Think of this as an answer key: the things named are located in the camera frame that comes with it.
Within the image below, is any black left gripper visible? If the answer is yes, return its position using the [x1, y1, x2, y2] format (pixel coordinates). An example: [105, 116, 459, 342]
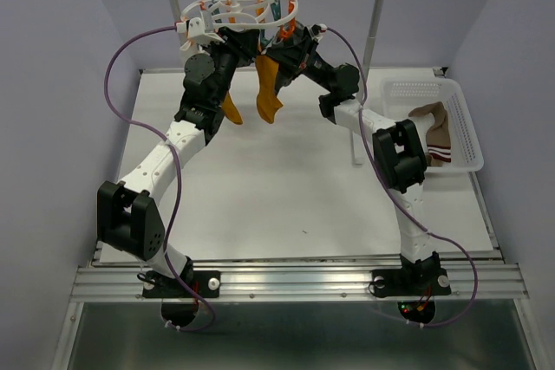
[199, 26, 259, 106]

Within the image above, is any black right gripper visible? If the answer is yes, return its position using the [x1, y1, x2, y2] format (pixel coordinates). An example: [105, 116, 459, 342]
[263, 35, 334, 94]

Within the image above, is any white clip hanger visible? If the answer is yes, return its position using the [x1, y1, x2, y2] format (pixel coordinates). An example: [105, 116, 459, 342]
[178, 0, 300, 39]

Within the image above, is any mustard yellow sock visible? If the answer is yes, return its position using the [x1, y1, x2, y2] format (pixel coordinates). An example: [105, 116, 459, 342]
[255, 55, 283, 124]
[222, 91, 243, 125]

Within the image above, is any brown beige sock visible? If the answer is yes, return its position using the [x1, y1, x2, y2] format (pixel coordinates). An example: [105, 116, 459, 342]
[408, 101, 452, 167]

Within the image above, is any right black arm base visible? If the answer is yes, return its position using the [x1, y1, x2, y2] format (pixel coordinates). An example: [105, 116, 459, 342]
[369, 264, 452, 298]

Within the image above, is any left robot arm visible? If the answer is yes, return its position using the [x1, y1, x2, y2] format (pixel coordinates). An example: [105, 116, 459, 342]
[97, 28, 259, 295]

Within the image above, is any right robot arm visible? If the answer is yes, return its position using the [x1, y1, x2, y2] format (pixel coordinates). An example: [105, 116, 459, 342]
[264, 25, 451, 297]

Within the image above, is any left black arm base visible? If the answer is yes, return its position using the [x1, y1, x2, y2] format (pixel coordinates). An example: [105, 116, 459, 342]
[137, 270, 221, 299]

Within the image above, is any white plastic basket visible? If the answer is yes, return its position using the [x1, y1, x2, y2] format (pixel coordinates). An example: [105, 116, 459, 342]
[380, 76, 484, 173]

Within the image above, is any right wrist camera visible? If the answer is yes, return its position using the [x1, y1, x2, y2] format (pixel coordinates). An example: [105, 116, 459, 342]
[306, 23, 328, 42]

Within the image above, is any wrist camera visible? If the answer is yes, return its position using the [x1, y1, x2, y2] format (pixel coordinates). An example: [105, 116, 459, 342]
[306, 23, 328, 42]
[175, 11, 224, 46]

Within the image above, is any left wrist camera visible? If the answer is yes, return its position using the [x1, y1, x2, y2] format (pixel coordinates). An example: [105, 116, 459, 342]
[175, 11, 224, 46]

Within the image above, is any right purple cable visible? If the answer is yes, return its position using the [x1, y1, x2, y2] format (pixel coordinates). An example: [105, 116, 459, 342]
[324, 26, 480, 330]

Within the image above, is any purple cable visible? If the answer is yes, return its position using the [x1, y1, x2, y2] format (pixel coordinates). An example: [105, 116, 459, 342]
[103, 25, 217, 334]
[324, 26, 480, 330]

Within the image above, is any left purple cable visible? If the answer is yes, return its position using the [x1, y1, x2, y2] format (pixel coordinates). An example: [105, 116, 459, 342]
[103, 25, 217, 334]

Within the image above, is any aluminium rail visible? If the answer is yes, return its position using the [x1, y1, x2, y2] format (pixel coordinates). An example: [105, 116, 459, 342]
[70, 261, 528, 303]

